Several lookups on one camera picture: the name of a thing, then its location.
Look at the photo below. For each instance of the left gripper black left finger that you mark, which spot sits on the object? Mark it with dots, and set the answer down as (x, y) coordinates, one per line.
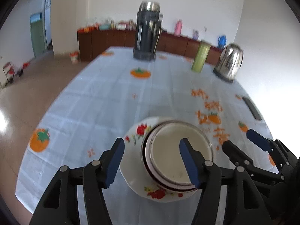
(59, 202)

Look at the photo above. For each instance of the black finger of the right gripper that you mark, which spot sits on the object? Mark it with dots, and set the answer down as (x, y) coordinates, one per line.
(284, 160)
(239, 158)

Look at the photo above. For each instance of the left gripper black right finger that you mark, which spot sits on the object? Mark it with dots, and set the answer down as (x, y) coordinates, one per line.
(244, 203)

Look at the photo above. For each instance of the red flower white plate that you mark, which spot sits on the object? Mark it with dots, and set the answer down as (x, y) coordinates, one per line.
(133, 170)

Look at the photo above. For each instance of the stainless steel bowl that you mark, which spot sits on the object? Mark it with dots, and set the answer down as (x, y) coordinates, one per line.
(150, 163)

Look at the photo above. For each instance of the black smartphone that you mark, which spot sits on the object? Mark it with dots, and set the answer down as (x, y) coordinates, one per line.
(252, 108)

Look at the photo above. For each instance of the persimmon print tablecloth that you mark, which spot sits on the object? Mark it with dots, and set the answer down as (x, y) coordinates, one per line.
(115, 92)

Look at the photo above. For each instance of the stainless electric kettle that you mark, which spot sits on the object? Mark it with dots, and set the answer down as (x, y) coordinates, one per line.
(229, 63)

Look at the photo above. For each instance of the green tumbler bottle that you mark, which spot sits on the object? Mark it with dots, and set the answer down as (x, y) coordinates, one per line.
(201, 56)

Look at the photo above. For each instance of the blue thermos jug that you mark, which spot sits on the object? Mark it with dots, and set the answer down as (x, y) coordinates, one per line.
(222, 42)

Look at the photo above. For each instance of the red folding chair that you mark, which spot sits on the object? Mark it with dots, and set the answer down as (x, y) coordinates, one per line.
(9, 72)

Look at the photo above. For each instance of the white orange bucket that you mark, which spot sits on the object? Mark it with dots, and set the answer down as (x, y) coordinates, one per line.
(74, 57)

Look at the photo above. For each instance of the pink thermos bottle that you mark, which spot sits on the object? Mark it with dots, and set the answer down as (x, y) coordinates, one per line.
(178, 28)

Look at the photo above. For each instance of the green door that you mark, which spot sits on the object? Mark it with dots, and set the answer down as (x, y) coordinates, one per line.
(38, 39)

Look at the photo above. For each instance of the dark wooden sideboard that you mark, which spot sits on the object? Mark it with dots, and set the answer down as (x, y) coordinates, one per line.
(93, 42)

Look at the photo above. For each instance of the large dark thermos flask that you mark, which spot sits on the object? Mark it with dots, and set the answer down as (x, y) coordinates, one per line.
(148, 31)

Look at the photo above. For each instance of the teal basin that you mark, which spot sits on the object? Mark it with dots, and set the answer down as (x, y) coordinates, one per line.
(104, 27)

